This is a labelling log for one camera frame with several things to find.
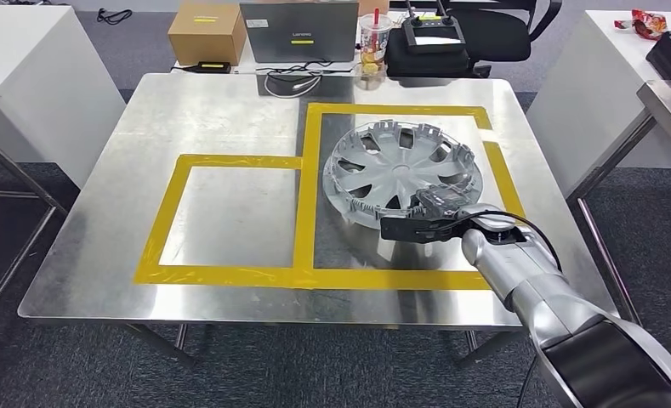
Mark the black office chair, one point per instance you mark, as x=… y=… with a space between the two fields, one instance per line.
x=498 y=34

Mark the drink cup with red straw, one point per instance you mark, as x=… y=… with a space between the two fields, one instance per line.
x=374 y=45

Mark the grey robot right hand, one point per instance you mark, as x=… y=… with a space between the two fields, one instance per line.
x=408 y=230

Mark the grey plastic wheel hubcap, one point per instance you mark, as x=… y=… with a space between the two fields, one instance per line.
x=391 y=169

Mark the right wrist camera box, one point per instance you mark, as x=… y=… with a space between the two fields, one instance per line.
x=442 y=200

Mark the steel workbench table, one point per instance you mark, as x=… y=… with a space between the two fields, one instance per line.
x=228 y=225

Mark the steel table frame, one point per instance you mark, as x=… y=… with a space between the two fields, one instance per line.
x=31 y=181

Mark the red snack packet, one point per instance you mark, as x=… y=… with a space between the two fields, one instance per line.
x=648 y=22

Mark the black remote controller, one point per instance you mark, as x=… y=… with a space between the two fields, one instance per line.
x=433 y=31

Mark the brown cardboard box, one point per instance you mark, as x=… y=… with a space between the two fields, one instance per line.
x=205 y=39

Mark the black power adapter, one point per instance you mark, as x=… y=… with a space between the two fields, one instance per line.
x=211 y=67

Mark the white table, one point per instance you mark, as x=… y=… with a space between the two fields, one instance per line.
x=31 y=84
x=242 y=69
x=594 y=84

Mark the black carry bag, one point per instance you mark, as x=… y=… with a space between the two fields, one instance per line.
x=425 y=65

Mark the grey laptop computer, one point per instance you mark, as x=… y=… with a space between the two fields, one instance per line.
x=301 y=28

